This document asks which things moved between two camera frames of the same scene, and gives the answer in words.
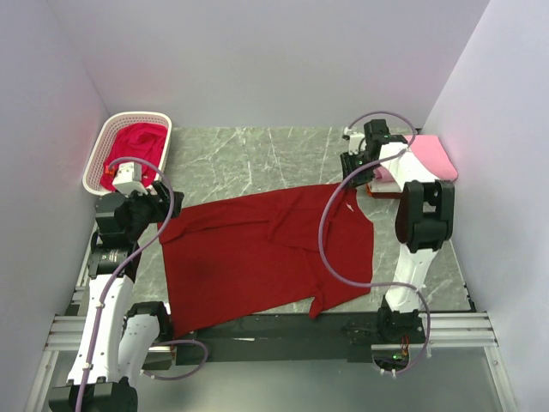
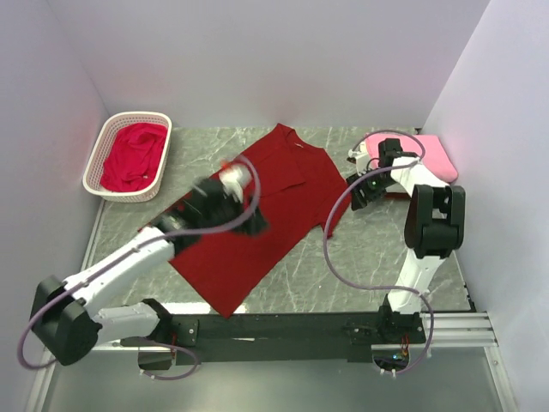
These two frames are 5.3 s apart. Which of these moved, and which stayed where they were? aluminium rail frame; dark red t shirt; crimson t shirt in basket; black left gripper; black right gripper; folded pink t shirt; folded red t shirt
Moved: black left gripper; black right gripper; dark red t shirt
Stayed: folded pink t shirt; aluminium rail frame; crimson t shirt in basket; folded red t shirt
